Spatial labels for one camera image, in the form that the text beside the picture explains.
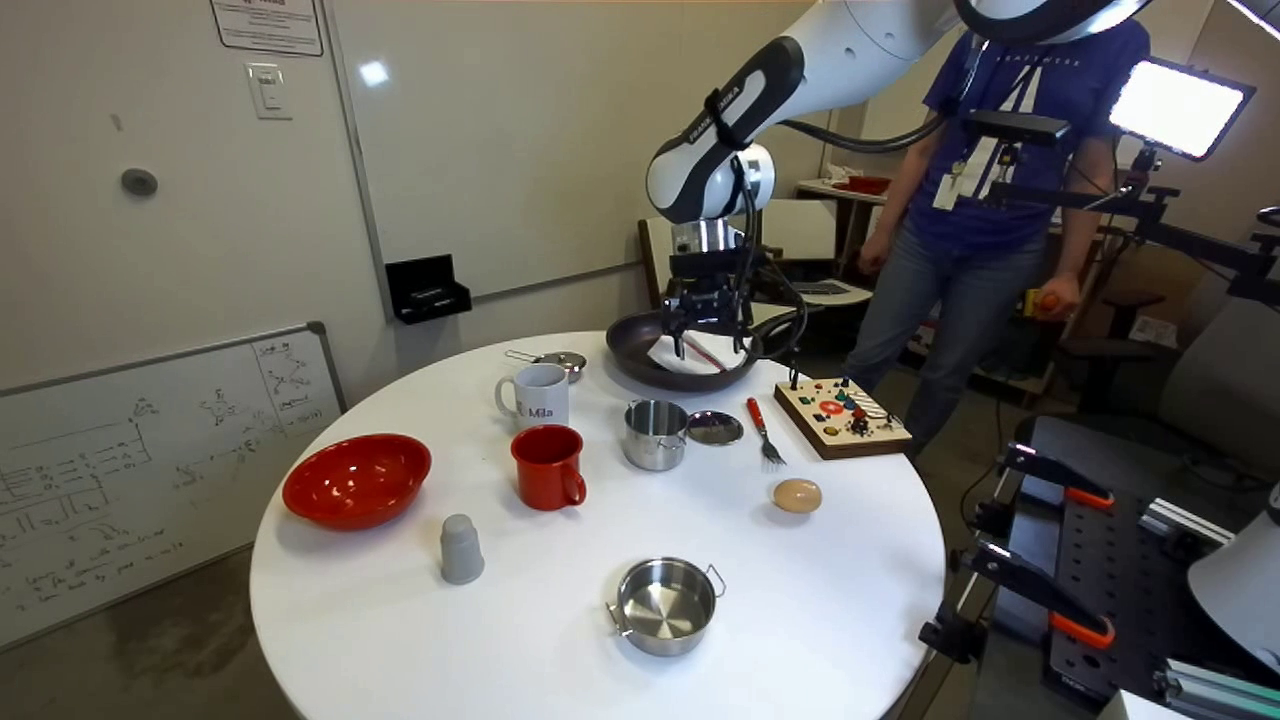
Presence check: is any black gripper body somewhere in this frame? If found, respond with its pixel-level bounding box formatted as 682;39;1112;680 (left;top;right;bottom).
664;250;770;313

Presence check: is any silver pot lid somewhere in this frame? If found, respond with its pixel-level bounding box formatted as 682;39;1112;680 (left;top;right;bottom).
685;407;748;447

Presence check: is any wide shallow silver pot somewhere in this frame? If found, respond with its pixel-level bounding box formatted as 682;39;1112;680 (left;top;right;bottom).
606;554;734;661

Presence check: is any white folded cloth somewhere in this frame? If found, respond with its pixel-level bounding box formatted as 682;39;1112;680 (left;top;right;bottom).
645;332;754;375

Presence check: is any black frying pan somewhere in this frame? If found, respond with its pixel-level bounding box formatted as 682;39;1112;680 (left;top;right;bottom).
606;307;803;396

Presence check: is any wooden busy board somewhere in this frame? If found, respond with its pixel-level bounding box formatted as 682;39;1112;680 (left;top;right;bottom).
772;374;919;463

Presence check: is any white mug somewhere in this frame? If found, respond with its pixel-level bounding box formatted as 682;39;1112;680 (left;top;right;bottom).
493;360;575;433

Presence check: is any small wooden round piece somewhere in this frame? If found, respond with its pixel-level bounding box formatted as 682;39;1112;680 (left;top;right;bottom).
770;478;827;521

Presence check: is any red mug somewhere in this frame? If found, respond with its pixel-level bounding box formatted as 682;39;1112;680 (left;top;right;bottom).
508;421;593;518

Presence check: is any black marker tray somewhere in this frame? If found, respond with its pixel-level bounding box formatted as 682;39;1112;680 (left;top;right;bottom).
386;254;476;329

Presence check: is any person in blue shirt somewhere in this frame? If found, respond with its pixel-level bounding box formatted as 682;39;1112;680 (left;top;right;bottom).
841;0;1155;458

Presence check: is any small grey cup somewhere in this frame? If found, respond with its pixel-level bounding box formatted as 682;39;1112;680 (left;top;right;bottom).
438;512;489;590

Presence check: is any red bowl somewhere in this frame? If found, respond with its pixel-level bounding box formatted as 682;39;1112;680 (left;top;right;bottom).
280;430;438;534

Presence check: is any black breadboard bench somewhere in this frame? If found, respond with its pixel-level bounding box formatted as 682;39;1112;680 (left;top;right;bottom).
1013;411;1280;714

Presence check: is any grey office chair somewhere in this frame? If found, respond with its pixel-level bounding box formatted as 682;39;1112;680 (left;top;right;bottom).
1155;292;1280;493

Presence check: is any bright LED light panel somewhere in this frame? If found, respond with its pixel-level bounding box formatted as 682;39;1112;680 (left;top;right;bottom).
1109;57;1259;165

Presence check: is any red-handled fork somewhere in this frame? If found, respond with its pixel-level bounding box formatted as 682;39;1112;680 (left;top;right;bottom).
741;393;790;468

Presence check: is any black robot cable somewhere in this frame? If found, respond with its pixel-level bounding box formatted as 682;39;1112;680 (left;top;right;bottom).
745;113;943;369

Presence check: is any wall-mounted whiteboard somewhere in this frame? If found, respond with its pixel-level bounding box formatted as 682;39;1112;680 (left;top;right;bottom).
320;0;838;307

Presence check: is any black mounted camera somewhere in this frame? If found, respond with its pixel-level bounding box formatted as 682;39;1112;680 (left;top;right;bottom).
960;109;1078;144

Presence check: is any black orange-handled clamp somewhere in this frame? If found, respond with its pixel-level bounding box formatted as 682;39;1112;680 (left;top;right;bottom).
991;440;1122;518
915;535;1122;663

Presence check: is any white wall switch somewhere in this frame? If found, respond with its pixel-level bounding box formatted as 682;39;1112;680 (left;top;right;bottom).
246;60;297;125

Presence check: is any paper wall sign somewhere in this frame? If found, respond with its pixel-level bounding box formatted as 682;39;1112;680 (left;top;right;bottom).
210;0;330;60

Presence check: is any whiteboard leaning on wall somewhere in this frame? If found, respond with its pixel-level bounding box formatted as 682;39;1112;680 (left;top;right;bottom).
0;317;351;653

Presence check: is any round grey wall knob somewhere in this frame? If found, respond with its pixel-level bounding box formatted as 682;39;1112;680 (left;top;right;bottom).
116;165;163;205

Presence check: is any aluminium rail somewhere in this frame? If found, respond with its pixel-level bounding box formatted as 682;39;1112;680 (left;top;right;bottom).
1153;656;1280;720

